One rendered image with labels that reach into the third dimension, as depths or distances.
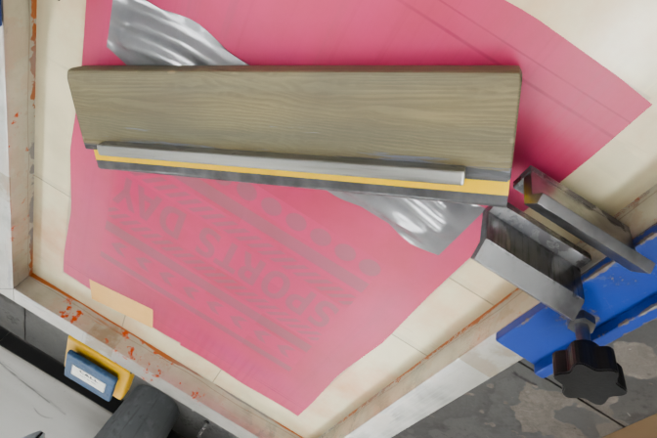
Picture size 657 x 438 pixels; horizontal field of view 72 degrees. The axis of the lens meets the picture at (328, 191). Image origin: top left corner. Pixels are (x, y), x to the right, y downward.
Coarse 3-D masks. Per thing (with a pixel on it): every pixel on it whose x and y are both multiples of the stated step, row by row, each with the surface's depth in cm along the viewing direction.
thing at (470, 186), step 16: (112, 160) 44; (128, 160) 44; (144, 160) 43; (160, 160) 42; (288, 176) 38; (304, 176) 38; (320, 176) 37; (336, 176) 37; (480, 192) 33; (496, 192) 33
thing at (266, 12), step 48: (96, 0) 39; (192, 0) 36; (240, 0) 35; (288, 0) 34; (336, 0) 33; (96, 48) 42; (240, 48) 37; (288, 48) 36; (96, 192) 54; (96, 240) 60; (144, 288) 63
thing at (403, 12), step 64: (384, 0) 32; (448, 0) 30; (320, 64) 36; (384, 64) 34; (448, 64) 32; (512, 64) 31; (576, 64) 30; (576, 128) 32; (320, 192) 43; (512, 192) 36; (384, 256) 45; (448, 256) 42; (192, 320) 63; (384, 320) 50; (256, 384) 67; (320, 384) 61
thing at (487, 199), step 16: (192, 176) 42; (208, 176) 41; (224, 176) 41; (240, 176) 40; (256, 176) 39; (272, 176) 39; (352, 192) 37; (368, 192) 36; (384, 192) 36; (400, 192) 35; (416, 192) 35; (432, 192) 34; (448, 192) 34; (464, 192) 34
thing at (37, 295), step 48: (0, 48) 41; (0, 96) 45; (0, 144) 49; (0, 192) 54; (0, 240) 61; (0, 288) 69; (48, 288) 70; (96, 336) 68; (480, 336) 43; (192, 384) 70; (432, 384) 48; (240, 432) 70; (288, 432) 71; (336, 432) 64; (384, 432) 56
